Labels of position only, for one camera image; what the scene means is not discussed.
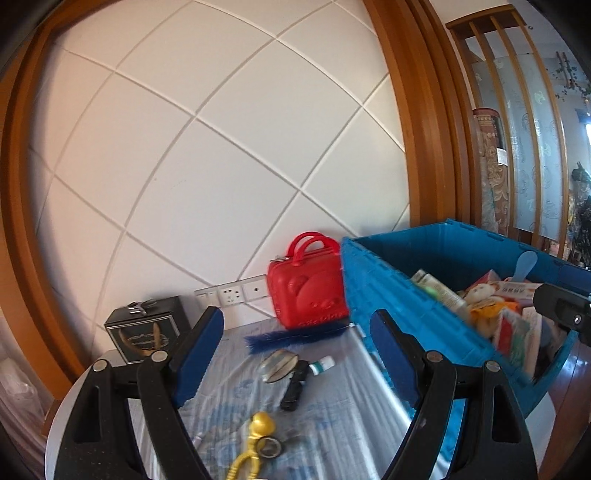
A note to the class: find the blue plastic storage crate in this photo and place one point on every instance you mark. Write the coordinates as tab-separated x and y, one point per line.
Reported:
401	272

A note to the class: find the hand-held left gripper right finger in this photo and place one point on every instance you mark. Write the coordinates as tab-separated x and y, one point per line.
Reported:
392	364

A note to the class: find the orange plush toy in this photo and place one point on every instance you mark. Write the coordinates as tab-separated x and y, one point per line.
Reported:
485	307

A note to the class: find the black round tin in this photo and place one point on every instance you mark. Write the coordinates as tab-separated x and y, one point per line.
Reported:
270	447

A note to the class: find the oval pocket mirror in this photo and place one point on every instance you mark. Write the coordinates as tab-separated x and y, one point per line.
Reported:
279	365

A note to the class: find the rolled patterned carpet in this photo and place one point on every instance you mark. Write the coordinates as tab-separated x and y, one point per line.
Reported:
491	175

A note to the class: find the dark hanging clothes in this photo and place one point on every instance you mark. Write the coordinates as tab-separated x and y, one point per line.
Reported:
582	212

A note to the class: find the blue bristle duster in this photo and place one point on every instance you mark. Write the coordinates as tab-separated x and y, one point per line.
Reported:
286	339

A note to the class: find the black gift box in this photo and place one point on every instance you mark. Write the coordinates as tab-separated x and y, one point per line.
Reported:
147	332

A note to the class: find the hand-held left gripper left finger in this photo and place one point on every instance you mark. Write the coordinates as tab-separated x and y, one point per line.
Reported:
198	364

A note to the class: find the black flashlight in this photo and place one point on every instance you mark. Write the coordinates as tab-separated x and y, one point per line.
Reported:
294	387

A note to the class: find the red bear carry case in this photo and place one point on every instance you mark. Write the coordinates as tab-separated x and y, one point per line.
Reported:
307	290

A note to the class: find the yellow toy figure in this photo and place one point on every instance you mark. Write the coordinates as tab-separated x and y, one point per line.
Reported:
261	427

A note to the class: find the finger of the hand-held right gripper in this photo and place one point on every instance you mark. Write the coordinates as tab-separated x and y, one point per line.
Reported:
563	309

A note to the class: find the white wall switch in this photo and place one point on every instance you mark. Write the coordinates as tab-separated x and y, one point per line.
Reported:
206	297

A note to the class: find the white orange printed box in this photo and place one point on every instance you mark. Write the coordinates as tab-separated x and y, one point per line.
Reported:
519	290

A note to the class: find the light blue plastic spoon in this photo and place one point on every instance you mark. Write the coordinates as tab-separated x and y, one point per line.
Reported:
525	265

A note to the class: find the wooden slat glass partition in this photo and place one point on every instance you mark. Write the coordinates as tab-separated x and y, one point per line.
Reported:
531	138

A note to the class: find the clear plastic bag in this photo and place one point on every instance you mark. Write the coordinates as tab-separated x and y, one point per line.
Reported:
21	397

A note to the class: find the green vine wall decoration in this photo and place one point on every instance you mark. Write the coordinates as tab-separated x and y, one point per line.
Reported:
575	76

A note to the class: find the small white green bottle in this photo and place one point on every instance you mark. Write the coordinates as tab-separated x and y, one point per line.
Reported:
322	365

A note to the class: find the red white printed box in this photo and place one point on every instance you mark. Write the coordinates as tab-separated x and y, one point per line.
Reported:
512	334

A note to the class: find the cloth-covered round desktop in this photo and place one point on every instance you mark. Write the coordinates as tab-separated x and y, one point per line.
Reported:
332	415

